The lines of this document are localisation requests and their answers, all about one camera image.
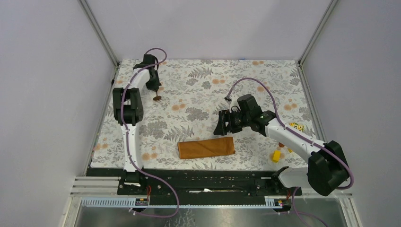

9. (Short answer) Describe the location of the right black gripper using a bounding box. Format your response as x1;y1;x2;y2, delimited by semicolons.
213;109;251;135

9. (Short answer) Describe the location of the brown wooden spoon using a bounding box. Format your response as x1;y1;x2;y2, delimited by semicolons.
153;91;162;101

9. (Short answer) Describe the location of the orange cloth napkin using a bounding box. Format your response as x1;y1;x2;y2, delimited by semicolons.
177;137;235;159

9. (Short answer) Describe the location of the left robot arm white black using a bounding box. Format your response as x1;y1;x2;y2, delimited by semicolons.
112;53;161;174

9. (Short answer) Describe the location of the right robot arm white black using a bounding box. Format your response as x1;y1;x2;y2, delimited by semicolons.
213;94;351;196

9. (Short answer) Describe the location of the floral patterned table mat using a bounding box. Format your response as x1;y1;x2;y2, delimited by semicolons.
91;59;326;172

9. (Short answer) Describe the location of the yellow cylinder block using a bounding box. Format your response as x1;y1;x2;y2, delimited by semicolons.
271;150;281;163

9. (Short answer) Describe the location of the yellow numbered die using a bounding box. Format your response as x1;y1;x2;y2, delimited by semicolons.
289;122;305;132

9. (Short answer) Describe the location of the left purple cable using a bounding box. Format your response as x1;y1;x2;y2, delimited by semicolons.
120;48;180;219

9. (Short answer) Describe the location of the purple cable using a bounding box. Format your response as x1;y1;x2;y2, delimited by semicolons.
120;48;180;219
224;77;355;227

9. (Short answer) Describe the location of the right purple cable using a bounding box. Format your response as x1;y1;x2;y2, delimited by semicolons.
224;77;355;227

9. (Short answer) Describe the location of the left aluminium frame post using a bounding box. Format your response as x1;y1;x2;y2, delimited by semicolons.
78;0;121;70

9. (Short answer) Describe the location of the aluminium frame post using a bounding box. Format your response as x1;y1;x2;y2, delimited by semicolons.
298;0;339;65
78;0;121;70

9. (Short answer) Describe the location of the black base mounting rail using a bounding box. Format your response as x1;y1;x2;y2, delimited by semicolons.
117;169;303;208

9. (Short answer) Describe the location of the right aluminium frame post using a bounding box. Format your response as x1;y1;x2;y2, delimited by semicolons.
298;0;339;65

